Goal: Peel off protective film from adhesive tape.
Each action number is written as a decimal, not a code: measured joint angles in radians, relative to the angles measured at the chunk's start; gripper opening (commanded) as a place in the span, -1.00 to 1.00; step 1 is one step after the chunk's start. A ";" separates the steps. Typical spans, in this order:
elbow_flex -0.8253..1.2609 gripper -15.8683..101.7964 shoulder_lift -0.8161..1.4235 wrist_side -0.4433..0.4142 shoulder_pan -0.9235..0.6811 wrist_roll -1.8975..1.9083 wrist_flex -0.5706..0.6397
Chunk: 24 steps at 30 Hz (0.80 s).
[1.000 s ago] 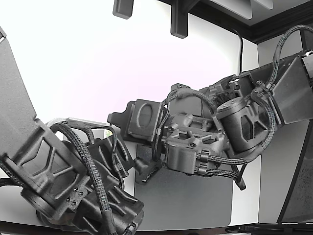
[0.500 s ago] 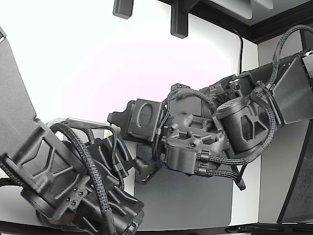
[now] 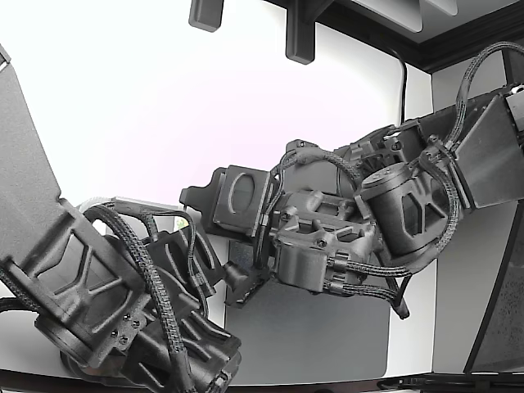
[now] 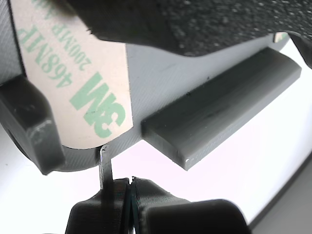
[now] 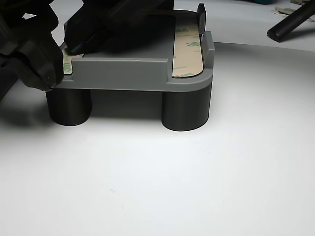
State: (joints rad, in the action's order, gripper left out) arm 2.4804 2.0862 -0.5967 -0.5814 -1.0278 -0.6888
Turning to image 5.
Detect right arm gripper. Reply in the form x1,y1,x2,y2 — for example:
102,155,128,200
0,0,65,101

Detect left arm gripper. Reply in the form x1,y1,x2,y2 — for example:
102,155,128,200
64,0,176,56

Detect tape strip with 3M liner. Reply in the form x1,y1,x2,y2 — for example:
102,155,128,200
171,24,204,78
61,46,84,75

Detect black cylindrical fixture leg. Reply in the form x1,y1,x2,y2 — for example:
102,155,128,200
161,82,213,131
45,88,93,126

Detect black upright clip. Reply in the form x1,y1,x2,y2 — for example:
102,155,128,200
197,2,208,34

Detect black cylindrical rod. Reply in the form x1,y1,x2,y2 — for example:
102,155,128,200
267,4,315,43

